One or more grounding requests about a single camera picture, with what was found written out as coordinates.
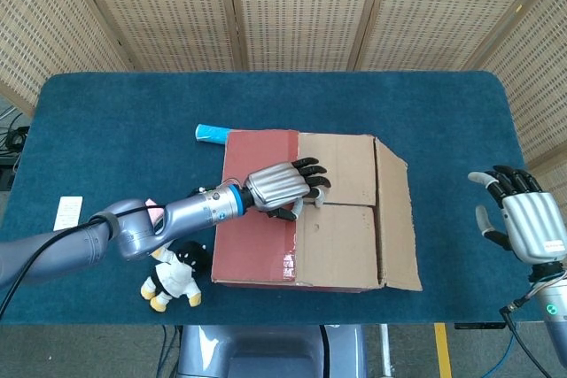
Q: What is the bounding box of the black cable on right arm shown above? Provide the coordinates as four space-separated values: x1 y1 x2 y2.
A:
499 300 550 378

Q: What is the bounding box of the blue cable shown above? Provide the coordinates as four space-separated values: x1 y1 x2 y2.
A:
498 328 518 370

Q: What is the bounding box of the black plush toy white coat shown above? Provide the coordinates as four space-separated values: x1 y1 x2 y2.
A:
140 240 213 312

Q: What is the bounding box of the metal pole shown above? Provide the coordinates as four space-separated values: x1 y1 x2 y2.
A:
379 323 394 378

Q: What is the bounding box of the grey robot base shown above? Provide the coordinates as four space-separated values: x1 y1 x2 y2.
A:
176 324 369 378

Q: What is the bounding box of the small pink carton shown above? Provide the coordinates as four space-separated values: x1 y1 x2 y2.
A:
144 198 165 225

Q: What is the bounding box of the white paper card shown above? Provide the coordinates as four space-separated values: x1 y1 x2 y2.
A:
57 195 85 232

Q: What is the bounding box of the black floor cable bundle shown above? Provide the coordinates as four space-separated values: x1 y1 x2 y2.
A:
0 103 31 184

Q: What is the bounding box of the blue felt table cover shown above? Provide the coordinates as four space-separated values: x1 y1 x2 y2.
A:
0 70 548 326

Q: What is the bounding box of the woven rattan folding screen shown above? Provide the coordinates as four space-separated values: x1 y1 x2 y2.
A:
0 0 567 202

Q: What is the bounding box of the light blue cylinder tube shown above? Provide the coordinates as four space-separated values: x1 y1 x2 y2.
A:
193 123 229 147

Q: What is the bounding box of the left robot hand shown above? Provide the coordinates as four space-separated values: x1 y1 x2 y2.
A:
245 156 332 222

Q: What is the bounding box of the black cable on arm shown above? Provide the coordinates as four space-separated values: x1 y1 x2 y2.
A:
499 300 550 378
0 204 168 308

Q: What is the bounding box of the red cardboard box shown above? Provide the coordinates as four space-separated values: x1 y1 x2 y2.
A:
211 128 423 295

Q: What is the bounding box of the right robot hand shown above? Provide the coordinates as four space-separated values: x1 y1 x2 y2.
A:
468 165 567 282

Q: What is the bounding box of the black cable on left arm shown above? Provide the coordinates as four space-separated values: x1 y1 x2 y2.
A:
0 204 168 308

